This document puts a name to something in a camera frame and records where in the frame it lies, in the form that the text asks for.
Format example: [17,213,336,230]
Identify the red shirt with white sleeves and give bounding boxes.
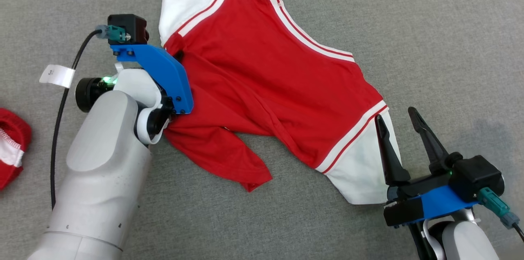
[158,0,400,205]

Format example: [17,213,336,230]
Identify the teal camera connector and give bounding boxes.
[95,25,131,44]
[477,188,520,230]

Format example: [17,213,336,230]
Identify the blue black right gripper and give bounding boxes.
[375,107,479,228]

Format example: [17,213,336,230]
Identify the white paper cable label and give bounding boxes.
[39,64,76,88]

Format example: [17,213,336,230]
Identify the red shorts with white trim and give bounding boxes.
[0,108,32,191]

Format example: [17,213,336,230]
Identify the teal left camera connector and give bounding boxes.
[95,25,131,44]

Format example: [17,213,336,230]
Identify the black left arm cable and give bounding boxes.
[50,30,102,211]

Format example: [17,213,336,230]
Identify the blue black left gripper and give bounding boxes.
[111,44,194,136]

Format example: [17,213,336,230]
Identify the teal right camera connector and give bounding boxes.
[477,188,520,230]

